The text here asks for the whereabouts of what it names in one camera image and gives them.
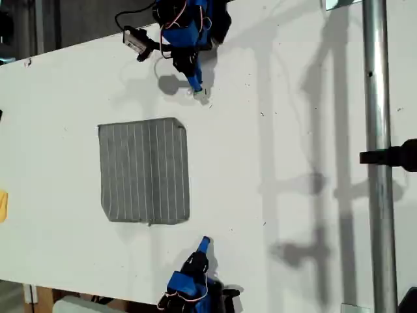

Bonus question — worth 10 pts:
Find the grey pole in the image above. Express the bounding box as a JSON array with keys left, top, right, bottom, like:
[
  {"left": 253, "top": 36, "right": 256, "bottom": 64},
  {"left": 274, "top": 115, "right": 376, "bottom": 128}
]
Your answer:
[{"left": 34, "top": 0, "right": 45, "bottom": 55}]

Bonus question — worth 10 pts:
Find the steel post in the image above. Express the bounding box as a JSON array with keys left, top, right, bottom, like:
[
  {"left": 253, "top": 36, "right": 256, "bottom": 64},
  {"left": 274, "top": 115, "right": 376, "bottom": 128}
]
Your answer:
[{"left": 361, "top": 0, "right": 400, "bottom": 313}]

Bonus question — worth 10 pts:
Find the black clamp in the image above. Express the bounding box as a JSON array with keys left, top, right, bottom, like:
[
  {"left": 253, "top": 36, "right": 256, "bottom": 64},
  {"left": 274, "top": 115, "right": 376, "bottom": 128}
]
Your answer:
[{"left": 359, "top": 138, "right": 417, "bottom": 173}]

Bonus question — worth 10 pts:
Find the black camera box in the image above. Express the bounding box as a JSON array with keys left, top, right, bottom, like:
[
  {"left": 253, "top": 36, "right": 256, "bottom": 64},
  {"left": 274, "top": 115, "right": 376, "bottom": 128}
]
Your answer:
[
  {"left": 223, "top": 286, "right": 244, "bottom": 313},
  {"left": 122, "top": 25, "right": 149, "bottom": 55}
]

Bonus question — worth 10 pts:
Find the black camera cable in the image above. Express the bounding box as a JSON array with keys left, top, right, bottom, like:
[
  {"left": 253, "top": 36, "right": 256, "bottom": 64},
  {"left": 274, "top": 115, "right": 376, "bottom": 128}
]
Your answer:
[{"left": 113, "top": 1, "right": 157, "bottom": 32}]

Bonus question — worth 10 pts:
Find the black camera stalk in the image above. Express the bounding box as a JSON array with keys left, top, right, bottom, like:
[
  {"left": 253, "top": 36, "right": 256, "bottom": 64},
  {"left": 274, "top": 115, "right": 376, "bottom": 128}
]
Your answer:
[{"left": 136, "top": 38, "right": 173, "bottom": 63}]

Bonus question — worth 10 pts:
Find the yellow object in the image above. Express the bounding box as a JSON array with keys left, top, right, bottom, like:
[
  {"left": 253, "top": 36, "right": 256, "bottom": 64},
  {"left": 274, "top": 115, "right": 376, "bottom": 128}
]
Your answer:
[{"left": 0, "top": 190, "right": 9, "bottom": 224}]

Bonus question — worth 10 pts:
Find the white foam box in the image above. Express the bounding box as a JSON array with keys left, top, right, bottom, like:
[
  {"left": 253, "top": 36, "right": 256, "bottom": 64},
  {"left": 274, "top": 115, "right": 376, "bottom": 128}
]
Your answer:
[{"left": 51, "top": 295, "right": 131, "bottom": 313}]

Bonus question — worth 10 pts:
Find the shiny metal bracket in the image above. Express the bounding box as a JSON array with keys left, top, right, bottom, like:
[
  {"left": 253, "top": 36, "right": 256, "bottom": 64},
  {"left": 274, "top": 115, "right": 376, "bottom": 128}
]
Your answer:
[{"left": 321, "top": 0, "right": 362, "bottom": 12}]

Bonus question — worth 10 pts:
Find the white cable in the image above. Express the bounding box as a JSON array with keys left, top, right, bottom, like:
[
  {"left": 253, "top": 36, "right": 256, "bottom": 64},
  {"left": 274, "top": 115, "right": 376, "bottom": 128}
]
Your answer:
[{"left": 152, "top": 57, "right": 164, "bottom": 81}]

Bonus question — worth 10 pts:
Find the wooden table leg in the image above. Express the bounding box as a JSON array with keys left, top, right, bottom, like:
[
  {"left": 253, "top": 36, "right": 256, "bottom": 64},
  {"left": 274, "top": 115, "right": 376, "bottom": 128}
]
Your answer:
[{"left": 32, "top": 286, "right": 55, "bottom": 313}]

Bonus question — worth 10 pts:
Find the grey striped towel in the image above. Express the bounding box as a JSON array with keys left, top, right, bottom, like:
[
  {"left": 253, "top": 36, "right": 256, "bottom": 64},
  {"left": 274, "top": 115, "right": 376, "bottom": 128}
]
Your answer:
[{"left": 97, "top": 117, "right": 192, "bottom": 226}]

